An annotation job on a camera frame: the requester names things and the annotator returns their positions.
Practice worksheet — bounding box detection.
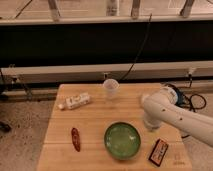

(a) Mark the black hanging cable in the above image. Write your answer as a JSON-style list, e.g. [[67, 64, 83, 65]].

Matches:
[[118, 13, 153, 82]]

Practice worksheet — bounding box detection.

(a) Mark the black floor cable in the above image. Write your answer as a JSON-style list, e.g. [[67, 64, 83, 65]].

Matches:
[[162, 82, 208, 140]]

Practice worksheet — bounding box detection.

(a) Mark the blue power box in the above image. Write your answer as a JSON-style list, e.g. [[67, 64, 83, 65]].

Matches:
[[172, 87, 183, 107]]

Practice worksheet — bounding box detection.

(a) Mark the wooden table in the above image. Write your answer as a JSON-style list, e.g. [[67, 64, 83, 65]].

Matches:
[[36, 83, 192, 171]]

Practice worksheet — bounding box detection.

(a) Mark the white lying bottle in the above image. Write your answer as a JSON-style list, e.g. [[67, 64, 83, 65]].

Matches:
[[58, 93, 91, 110]]

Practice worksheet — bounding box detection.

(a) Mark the clear plastic cup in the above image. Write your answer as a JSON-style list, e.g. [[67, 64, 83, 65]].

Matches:
[[103, 79, 119, 100]]

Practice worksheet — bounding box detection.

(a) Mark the black orange small box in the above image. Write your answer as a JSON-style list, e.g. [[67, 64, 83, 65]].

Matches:
[[148, 139, 169, 167]]

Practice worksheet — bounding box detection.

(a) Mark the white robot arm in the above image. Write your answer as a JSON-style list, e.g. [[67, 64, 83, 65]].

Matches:
[[141, 87, 213, 147]]

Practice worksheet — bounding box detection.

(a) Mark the green ceramic bowl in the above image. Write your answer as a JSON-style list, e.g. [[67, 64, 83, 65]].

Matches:
[[104, 122, 141, 160]]

